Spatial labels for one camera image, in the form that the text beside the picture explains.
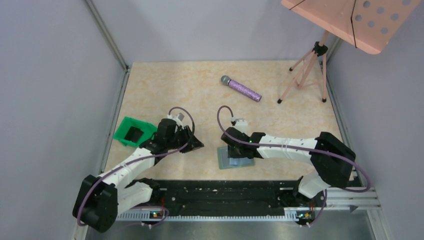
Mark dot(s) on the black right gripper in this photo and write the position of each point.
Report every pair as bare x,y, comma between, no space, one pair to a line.
236,151

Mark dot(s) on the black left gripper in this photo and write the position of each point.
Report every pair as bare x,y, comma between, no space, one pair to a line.
187,138

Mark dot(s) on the sage green card holder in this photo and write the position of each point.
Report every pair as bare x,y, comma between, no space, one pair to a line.
226,162

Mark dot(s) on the black card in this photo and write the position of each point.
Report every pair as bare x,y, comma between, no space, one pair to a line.
133,134

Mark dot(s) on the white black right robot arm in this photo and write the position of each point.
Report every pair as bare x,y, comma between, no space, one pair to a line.
330,158

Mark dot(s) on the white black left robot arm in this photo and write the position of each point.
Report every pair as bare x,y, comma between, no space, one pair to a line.
101,199

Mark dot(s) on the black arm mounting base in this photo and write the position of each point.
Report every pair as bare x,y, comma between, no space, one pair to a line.
229,198

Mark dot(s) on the green plastic bin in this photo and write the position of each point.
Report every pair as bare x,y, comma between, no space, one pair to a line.
148,129

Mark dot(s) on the purple glitter microphone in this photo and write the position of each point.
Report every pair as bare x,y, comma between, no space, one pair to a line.
240,88

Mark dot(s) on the pink music stand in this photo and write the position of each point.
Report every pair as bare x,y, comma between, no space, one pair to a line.
368,25

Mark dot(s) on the aluminium front rail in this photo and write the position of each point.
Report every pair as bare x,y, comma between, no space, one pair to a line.
346,215

